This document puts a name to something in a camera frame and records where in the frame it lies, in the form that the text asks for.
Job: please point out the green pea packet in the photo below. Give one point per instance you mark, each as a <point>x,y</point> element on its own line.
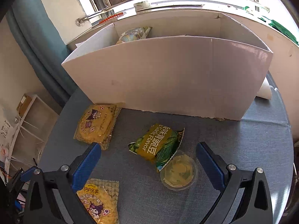
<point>153,144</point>

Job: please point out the green cloth scraps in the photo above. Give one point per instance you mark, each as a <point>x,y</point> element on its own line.
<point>282,30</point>

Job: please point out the small cardboard box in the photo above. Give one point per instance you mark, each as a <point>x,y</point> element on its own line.
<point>23,105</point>

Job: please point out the white cardboard box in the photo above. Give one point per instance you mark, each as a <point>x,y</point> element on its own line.
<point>163,79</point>

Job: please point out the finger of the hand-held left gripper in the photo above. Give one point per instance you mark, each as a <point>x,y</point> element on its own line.
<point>28,172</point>

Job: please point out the white folded paper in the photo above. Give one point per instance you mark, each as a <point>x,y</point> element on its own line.
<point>265,89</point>

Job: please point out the white shelf unit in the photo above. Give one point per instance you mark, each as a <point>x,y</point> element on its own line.
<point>35,130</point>

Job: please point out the steel handrail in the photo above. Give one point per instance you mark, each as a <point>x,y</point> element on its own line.
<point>98,12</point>

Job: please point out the red beaded stick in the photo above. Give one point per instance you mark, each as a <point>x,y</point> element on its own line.
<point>112,17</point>

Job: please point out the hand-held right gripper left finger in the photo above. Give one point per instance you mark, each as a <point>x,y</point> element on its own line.
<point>85,165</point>

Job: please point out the white printed paper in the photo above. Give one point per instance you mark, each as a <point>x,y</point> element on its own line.
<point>5,128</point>

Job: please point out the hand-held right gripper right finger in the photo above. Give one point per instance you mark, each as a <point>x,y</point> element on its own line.
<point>210,165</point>

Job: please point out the blue-grey curtain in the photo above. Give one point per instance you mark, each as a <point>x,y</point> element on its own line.
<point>42,51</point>

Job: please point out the clear jelly cup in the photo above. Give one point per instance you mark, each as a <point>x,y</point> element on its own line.
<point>179,172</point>

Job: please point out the pale printed snack packet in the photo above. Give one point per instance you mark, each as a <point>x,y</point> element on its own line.
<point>134,35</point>

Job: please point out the yellow cartoon chip packet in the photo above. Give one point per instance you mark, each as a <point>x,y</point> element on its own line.
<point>102,200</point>
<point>95,126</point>

